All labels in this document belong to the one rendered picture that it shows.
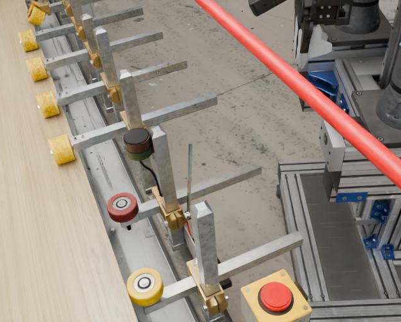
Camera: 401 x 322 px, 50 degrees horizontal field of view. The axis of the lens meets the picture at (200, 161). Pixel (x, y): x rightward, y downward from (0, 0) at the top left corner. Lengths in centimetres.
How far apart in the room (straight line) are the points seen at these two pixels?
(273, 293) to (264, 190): 179
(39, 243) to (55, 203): 13
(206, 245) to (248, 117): 201
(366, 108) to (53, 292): 90
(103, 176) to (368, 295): 110
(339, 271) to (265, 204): 62
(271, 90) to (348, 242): 145
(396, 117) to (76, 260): 85
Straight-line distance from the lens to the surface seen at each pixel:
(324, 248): 191
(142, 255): 140
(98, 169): 170
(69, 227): 116
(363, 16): 155
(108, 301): 101
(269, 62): 22
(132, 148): 96
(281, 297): 60
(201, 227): 83
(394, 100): 116
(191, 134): 273
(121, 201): 116
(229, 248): 213
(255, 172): 127
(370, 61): 160
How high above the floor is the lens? 176
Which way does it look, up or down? 44 degrees down
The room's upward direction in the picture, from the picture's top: 6 degrees counter-clockwise
